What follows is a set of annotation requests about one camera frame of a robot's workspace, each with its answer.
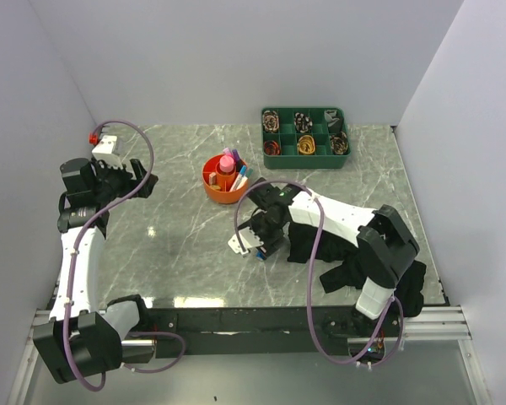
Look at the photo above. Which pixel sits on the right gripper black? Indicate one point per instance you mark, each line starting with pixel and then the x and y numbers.
pixel 270 245

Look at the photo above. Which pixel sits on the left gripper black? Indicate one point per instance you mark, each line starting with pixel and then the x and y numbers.
pixel 101 169

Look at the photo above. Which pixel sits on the green cap white pen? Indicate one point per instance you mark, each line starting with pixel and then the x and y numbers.
pixel 245 178

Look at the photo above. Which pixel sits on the blue white pen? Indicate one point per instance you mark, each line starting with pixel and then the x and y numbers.
pixel 238 178

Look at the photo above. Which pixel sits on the orange round organizer container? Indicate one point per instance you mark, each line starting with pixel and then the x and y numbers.
pixel 225 196

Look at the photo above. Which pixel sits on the clear pencil case pink cap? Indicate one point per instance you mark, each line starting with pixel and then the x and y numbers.
pixel 226 164

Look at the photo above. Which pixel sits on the purple cap black highlighter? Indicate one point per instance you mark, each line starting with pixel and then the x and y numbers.
pixel 236 155

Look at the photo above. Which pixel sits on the white eraser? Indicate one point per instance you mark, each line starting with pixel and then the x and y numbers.
pixel 212 179

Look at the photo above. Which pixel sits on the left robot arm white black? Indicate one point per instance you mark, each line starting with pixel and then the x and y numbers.
pixel 79 341

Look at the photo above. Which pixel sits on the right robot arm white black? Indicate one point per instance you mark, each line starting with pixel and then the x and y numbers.
pixel 377 237

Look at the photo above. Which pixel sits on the black cloth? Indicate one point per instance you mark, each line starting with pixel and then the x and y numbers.
pixel 349 273

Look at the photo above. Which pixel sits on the green compartment tray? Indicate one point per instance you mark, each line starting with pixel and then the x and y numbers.
pixel 304 138

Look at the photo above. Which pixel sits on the black base beam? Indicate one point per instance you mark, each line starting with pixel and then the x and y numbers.
pixel 261 330

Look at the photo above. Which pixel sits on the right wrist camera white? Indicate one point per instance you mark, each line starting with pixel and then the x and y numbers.
pixel 246 241

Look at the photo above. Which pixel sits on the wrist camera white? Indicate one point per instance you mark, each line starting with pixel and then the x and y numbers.
pixel 246 241
pixel 109 151

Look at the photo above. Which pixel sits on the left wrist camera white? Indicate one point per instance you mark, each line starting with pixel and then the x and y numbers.
pixel 109 151

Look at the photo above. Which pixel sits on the aluminium rail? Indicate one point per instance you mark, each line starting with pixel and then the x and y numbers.
pixel 433 323

